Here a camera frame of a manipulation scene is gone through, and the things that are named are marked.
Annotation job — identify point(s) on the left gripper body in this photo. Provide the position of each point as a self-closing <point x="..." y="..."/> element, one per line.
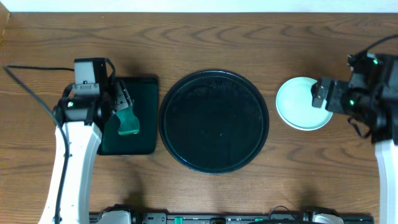
<point x="122" y="98"/>

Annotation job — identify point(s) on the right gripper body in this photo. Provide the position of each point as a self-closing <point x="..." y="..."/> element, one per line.
<point x="345" y="99"/>

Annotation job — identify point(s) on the green sponge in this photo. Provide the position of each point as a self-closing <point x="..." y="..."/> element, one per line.
<point x="129" y="123"/>

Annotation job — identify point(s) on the mint green plate front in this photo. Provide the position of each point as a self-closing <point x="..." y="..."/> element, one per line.
<point x="294" y="105"/>

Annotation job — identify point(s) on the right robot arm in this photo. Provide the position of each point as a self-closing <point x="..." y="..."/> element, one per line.
<point x="369" y="97"/>

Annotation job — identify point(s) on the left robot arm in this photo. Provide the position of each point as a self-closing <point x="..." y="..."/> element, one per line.
<point x="80" y="115"/>

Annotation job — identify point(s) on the black rectangular tray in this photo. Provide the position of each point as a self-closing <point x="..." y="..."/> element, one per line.
<point x="145" y="93"/>

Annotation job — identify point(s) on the round black tray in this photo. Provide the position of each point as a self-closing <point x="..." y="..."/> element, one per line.
<point x="214" y="121"/>

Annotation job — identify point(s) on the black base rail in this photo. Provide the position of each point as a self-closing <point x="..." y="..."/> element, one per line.
<point x="279" y="214"/>

